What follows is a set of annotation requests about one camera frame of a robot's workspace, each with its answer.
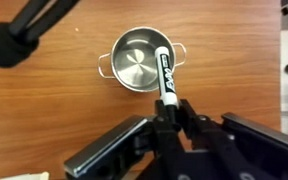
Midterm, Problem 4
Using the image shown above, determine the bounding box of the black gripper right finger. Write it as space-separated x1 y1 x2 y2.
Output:
177 98 238 158

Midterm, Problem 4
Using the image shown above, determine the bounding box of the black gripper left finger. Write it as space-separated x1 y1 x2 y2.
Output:
152 99 185 158

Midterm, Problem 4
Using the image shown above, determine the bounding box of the black dry erase marker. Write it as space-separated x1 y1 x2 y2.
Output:
153 45 180 108

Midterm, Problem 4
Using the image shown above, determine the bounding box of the small stainless steel pot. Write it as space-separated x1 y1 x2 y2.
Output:
97 26 188 93

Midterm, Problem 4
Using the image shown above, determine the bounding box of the black sleeved cable bundle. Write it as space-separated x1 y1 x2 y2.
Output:
0 0 82 70

